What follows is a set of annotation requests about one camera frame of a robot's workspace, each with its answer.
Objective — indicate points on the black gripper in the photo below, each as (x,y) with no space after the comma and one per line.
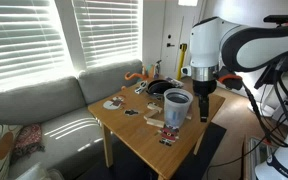
(204,87)

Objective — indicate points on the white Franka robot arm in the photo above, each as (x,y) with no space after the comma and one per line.
(207,40)

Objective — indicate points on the silver cup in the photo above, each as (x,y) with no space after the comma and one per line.
(177,108)

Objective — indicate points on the striped flat toy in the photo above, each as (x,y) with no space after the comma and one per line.
(174,82)

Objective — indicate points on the orange curved toy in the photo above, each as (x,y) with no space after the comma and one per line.
(130,77)

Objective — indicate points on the wooden table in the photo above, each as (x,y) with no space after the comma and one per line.
(214,136)

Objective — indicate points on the red santa sticker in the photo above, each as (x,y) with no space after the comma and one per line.
(169,135)

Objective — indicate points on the black and white bar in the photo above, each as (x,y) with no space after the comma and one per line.
(159,88)

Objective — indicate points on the spray bottle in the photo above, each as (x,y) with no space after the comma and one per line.
(157,69)

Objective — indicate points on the dark creature sticker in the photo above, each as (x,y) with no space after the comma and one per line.
(131,112)

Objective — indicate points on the white door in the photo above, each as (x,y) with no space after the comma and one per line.
(175,23)

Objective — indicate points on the wooden table leg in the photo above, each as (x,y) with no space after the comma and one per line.
(107,146)

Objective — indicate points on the black mounting bar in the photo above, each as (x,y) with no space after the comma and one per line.
(279,18)

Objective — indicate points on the narrow white window blind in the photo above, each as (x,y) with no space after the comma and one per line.
(107,30)

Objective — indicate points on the grey sofa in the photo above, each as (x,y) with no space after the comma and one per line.
(60,100)

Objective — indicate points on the clear plastic container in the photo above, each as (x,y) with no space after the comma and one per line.
(37,172)

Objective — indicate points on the red patterned cloth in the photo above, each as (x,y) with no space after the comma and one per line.
(27,140)

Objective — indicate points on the wide white window blind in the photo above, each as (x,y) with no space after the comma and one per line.
(20,40)

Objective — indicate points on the black orange wrist camera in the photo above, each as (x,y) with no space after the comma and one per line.
(230,79)

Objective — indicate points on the metal frame rack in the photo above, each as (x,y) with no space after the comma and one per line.
(255,156)

